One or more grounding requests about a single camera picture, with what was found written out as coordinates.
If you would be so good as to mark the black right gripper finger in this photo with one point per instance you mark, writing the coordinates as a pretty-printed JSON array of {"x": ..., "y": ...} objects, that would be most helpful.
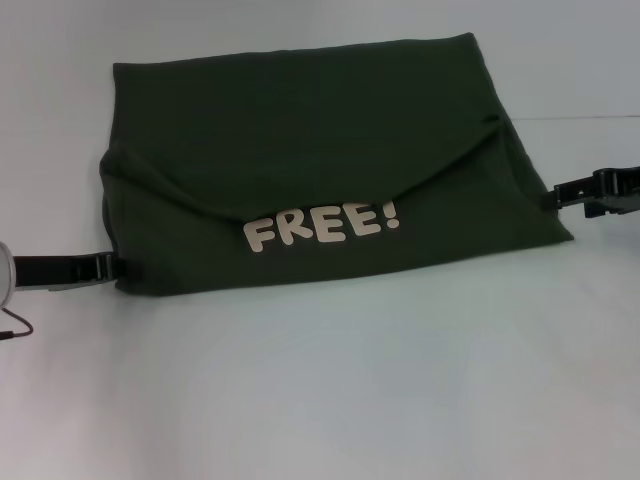
[{"x": 570, "y": 196}]

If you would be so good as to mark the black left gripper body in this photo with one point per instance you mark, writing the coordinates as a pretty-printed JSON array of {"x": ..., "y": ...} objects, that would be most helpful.
[{"x": 50, "y": 270}]

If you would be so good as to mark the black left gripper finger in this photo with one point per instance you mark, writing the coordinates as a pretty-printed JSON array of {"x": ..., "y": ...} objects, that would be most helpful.
[{"x": 125, "y": 269}]

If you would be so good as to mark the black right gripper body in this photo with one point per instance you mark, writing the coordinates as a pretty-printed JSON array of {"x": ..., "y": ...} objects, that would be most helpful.
[{"x": 615, "y": 192}]

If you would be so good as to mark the dark green shirt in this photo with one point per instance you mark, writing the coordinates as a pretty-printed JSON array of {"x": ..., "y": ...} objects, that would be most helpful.
[{"x": 325, "y": 175}]

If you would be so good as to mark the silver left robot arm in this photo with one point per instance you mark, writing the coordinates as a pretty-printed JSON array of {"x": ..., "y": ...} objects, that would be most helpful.
[{"x": 6, "y": 275}]

